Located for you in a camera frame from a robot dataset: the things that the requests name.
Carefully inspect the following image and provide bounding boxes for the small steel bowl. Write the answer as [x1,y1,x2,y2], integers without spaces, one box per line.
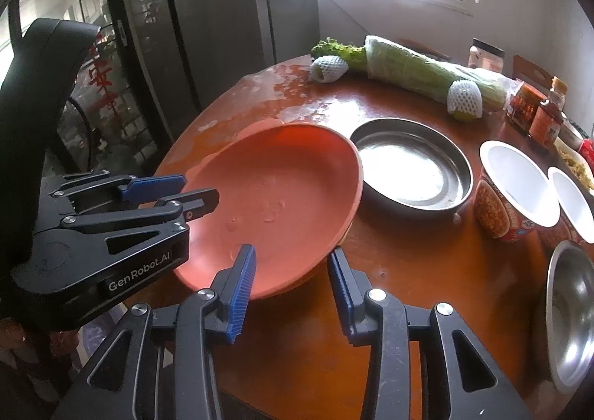
[559,111,586,149]

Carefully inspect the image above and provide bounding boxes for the white dish of food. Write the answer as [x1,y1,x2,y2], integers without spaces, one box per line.
[554,137,594,191]

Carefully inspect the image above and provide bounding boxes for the red sauce jar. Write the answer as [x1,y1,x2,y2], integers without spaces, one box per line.
[506,81,548,133]

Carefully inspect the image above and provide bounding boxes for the wooden chair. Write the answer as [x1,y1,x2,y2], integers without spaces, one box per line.
[513,55,555,87]
[396,39,451,61]

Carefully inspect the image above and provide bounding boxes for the clear jar with black lid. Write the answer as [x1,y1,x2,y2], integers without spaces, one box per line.
[468,37,506,75]

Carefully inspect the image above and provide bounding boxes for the brown sauce bottle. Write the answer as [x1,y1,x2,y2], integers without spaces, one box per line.
[529,76,569,149]

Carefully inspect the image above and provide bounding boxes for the orange plastic plate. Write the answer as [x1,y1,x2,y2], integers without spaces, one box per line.
[173,121,363,301]

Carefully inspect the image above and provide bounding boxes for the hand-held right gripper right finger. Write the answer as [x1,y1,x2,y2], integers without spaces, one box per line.
[327,247,534,420]

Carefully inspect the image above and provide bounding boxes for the deep steel bowl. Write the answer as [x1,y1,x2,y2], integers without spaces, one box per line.
[545,240,594,397]

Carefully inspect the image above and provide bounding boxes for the shallow steel plate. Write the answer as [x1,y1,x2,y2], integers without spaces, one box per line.
[349,118,474,217]

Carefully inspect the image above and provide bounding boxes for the grey refrigerator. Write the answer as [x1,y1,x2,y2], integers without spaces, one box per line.
[99,0,274,161]

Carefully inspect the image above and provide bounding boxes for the red paper noodle bowl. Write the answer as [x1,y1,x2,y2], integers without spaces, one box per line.
[473,140,561,243]
[541,166,594,249]

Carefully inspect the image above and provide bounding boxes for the wrapped napa cabbage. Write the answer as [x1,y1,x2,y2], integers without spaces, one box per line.
[364,35,523,112]

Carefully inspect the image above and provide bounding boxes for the green leafy vegetable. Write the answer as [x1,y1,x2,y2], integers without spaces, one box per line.
[310,37,369,73]

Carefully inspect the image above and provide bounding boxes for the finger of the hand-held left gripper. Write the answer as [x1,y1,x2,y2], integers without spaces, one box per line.
[35,188,220,265]
[49,173,187,213]

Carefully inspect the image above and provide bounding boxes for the fruit in white foam net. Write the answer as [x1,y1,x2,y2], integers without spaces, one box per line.
[310,55,350,84]
[446,79,484,123]

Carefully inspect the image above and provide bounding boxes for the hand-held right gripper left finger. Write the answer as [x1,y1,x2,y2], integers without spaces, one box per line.
[51,244,257,420]

